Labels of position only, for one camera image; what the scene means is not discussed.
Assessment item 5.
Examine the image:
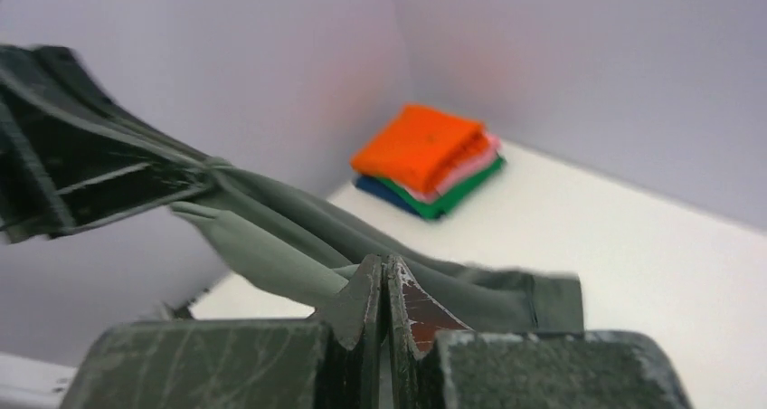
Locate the blue folded t-shirt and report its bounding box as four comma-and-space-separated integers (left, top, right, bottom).
353, 176, 421, 218

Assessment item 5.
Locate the green folded t-shirt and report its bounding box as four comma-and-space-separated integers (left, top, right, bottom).
373, 156, 507, 220

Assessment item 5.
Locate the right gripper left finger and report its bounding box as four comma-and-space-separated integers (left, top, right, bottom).
62, 255, 383, 409

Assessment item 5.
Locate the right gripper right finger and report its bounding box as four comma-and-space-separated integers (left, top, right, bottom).
385, 256, 692, 408

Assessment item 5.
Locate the orange folded t-shirt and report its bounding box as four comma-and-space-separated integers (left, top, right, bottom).
350, 104, 490, 193

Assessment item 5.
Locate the pink folded t-shirt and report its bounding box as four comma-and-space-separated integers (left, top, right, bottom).
403, 134, 501, 204

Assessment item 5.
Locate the dark grey t-shirt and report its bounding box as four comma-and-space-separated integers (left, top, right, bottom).
1, 44, 584, 332

